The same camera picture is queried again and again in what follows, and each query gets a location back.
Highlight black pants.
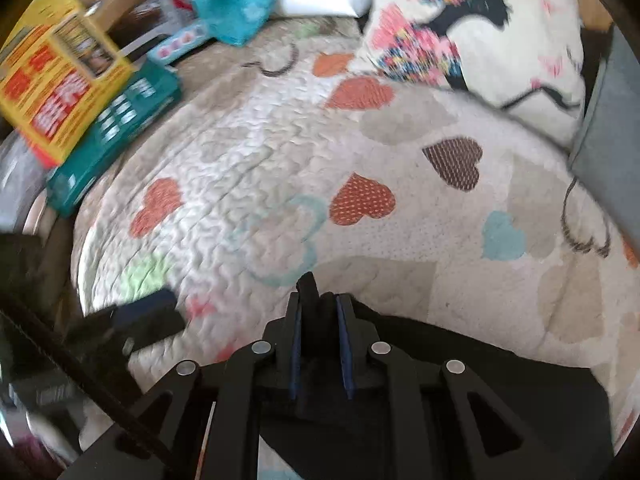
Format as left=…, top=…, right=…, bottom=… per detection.
left=259, top=271, right=616, bottom=480

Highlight heart-patterned quilted bedspread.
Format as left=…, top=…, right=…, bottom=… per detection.
left=69, top=16, right=640, bottom=480

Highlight teal cardboard box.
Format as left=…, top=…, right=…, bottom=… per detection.
left=47, top=61, right=182, bottom=217

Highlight yellow red cardboard box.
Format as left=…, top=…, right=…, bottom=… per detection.
left=1, top=0, right=134, bottom=166

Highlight light blue pastel package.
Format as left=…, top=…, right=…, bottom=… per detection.
left=146, top=20, right=212, bottom=66

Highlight grey laptop bag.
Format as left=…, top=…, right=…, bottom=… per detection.
left=568, top=27, right=640, bottom=249

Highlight white floral silhouette pillow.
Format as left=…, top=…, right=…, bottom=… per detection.
left=349, top=0, right=586, bottom=148

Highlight wooden headboard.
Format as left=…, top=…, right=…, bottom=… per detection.
left=577, top=0, right=613, bottom=32

